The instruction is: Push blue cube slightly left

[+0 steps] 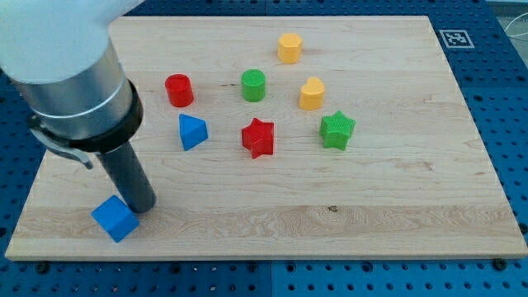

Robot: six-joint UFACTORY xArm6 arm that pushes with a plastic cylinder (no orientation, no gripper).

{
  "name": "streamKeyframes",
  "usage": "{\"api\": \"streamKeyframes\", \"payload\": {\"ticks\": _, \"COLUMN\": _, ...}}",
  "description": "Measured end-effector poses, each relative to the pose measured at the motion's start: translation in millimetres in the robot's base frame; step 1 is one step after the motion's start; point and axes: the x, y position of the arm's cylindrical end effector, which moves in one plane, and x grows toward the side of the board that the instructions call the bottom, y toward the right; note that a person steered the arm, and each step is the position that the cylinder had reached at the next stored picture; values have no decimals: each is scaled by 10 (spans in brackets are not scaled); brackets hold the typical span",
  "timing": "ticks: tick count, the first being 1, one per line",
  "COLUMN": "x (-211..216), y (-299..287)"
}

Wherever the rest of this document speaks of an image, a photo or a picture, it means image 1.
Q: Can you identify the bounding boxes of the green cylinder block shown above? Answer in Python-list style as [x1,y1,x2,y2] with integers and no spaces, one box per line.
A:
[241,69,266,102]

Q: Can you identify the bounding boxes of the yellow heart block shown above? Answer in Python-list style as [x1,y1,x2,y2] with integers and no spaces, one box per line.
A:
[299,77,326,111]

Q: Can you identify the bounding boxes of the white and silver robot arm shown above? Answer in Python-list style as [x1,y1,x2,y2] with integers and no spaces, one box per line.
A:
[1,0,156,213]

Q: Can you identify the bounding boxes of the black white fiducial marker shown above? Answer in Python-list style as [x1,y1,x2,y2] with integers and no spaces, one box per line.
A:
[439,30,474,49]

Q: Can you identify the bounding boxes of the white cable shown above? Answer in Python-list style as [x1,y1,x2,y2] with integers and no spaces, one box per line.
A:
[502,11,528,42]

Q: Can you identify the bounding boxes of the red cylinder block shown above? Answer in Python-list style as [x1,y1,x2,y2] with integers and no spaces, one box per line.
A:
[164,73,194,107]

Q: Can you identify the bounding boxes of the light wooden board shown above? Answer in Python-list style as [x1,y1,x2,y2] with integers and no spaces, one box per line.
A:
[6,16,527,262]

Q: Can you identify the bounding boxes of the blue triangular prism block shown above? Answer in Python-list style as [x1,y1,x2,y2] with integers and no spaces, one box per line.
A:
[179,114,209,151]

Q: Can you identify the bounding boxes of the yellow hexagon block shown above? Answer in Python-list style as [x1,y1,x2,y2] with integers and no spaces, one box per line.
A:
[277,32,303,64]

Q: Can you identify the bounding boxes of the blue cube block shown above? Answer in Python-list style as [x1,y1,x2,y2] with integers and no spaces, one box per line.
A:
[92,196,139,243]

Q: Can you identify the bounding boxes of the green star block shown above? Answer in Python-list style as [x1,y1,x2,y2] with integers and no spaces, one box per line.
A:
[319,111,356,151]

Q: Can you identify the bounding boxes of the black flange ring with clip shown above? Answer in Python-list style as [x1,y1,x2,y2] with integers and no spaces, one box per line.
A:
[26,80,144,170]

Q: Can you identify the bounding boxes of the red star block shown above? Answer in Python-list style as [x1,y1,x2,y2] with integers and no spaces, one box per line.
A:
[241,118,275,159]

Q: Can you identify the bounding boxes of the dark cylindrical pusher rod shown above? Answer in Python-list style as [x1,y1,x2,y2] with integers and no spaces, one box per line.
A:
[96,142,156,213]

